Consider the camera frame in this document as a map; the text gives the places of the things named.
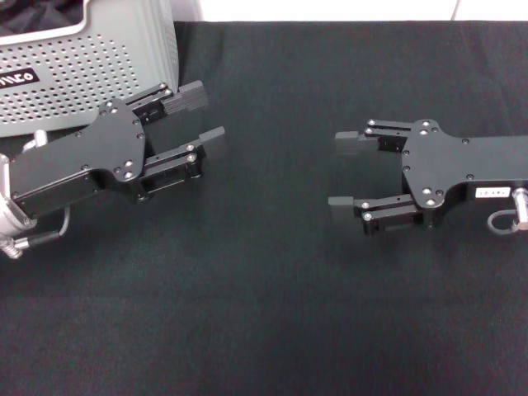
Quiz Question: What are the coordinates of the gripper cable with plug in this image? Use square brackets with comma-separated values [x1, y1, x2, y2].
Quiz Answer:
[0, 205, 72, 260]
[486, 186, 528, 237]

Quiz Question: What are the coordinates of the left gripper cable with plug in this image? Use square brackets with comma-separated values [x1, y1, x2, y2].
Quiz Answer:
[0, 205, 72, 260]

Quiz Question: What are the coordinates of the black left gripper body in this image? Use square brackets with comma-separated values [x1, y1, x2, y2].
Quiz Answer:
[7, 97, 154, 219]

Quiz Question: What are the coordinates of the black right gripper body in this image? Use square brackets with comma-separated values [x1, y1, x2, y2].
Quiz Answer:
[400, 118, 528, 230]

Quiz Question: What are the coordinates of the black tablecloth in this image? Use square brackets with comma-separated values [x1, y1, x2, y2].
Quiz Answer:
[0, 20, 528, 396]

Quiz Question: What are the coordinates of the grey perforated storage box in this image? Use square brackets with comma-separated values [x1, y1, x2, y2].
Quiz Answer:
[0, 0, 181, 139]

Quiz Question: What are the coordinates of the right gripper cable with plug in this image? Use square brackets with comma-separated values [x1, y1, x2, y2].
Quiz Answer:
[486, 186, 528, 237]

